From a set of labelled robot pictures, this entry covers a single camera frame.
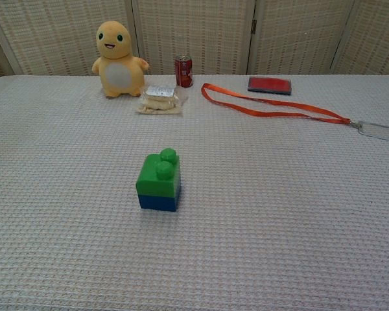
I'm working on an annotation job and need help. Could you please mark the green and blue toy block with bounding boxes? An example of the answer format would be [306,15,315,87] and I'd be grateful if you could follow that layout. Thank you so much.
[135,147,182,199]

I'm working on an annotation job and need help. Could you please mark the wrapped bread snack pack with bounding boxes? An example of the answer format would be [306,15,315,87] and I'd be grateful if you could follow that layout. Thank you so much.
[136,84,189,117]

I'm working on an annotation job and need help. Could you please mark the red soda can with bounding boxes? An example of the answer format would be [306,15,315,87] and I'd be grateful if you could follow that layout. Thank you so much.
[174,54,195,88]

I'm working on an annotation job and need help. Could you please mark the white woven tablecloth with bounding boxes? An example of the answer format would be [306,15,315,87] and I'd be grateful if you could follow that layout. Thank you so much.
[0,75,389,311]

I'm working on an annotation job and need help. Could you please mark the red ink pad box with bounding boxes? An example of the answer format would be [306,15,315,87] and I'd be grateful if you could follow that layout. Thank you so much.
[247,76,292,96]

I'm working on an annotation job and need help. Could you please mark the yellow plush toy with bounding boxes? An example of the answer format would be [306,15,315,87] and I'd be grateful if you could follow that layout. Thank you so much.
[91,20,150,100]

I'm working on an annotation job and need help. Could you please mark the beige woven folding screen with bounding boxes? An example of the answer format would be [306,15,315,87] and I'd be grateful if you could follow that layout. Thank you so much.
[0,0,389,77]

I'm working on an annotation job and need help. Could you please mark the clear badge holder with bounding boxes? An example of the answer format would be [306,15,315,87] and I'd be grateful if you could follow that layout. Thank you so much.
[353,120,389,144]

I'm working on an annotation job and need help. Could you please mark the orange lanyard strap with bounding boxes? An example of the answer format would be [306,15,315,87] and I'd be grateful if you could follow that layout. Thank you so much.
[200,82,360,128]

